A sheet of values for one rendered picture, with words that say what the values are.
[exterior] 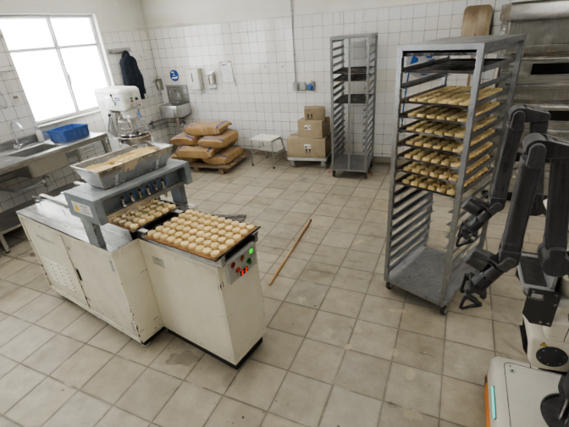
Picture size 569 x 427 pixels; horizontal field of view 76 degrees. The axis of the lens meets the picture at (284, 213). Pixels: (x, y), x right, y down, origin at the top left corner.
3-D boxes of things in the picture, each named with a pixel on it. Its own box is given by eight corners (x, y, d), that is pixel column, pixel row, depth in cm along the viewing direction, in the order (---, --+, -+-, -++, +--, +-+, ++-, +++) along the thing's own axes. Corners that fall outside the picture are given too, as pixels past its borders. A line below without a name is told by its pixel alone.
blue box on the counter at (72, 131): (66, 142, 459) (62, 131, 453) (49, 141, 470) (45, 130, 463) (91, 134, 492) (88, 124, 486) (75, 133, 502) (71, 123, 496)
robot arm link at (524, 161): (553, 145, 99) (546, 134, 108) (527, 144, 102) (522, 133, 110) (518, 274, 119) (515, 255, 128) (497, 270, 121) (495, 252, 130)
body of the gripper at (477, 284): (466, 291, 130) (480, 278, 125) (466, 274, 138) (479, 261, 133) (483, 301, 129) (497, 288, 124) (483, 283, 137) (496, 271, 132)
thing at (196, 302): (165, 335, 270) (134, 230, 230) (198, 307, 295) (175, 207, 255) (237, 375, 234) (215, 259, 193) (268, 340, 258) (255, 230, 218)
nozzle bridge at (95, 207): (80, 240, 235) (62, 191, 220) (168, 196, 287) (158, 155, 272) (110, 252, 218) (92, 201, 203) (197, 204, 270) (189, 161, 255)
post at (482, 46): (443, 307, 258) (484, 42, 181) (439, 305, 260) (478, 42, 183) (444, 305, 259) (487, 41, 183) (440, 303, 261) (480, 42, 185)
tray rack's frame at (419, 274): (443, 317, 260) (488, 42, 180) (381, 287, 294) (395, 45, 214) (479, 275, 298) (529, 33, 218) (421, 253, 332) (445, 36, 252)
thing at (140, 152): (76, 177, 222) (73, 167, 219) (149, 151, 261) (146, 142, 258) (101, 184, 208) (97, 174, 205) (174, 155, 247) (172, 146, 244)
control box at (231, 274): (226, 283, 206) (223, 263, 200) (252, 261, 223) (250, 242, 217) (231, 285, 204) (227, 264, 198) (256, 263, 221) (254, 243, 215)
